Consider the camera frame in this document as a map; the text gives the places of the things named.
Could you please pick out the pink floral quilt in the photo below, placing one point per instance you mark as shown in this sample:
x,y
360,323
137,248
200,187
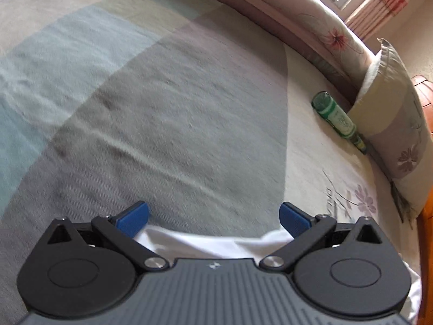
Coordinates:
x,y
314,20

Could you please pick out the floral pillow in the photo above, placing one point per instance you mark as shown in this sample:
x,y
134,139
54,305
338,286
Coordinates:
x,y
392,115

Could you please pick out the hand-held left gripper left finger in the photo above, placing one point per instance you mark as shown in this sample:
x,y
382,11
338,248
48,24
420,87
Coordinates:
x,y
133,218

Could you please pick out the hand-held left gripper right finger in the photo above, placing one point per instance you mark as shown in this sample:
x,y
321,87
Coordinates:
x,y
294,218

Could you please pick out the wooden headboard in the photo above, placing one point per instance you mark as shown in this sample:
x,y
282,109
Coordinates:
x,y
425,101

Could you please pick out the green glass bottle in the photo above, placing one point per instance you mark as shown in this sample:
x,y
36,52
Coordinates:
x,y
333,113

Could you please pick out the pink curtain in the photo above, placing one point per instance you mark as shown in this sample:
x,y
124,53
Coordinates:
x,y
392,3

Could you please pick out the white printed t-shirt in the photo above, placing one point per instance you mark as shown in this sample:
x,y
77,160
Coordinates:
x,y
209,245

